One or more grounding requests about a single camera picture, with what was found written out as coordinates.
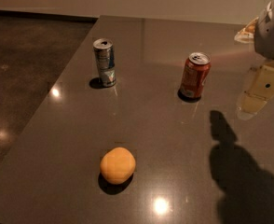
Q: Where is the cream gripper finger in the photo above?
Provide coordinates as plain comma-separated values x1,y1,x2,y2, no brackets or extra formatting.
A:
237,92,267,120
234,17,258,44

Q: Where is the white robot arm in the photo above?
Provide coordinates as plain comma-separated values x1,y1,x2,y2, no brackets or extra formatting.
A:
234,0,274,120

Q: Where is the red soda can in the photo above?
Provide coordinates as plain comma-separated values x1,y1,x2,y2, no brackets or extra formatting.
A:
179,52,211,100

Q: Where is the silver blue drink can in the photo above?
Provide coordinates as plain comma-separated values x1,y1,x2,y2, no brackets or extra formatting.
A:
93,38,116,87

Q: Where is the orange fruit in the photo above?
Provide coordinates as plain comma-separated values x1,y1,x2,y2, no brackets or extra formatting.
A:
100,147,136,185

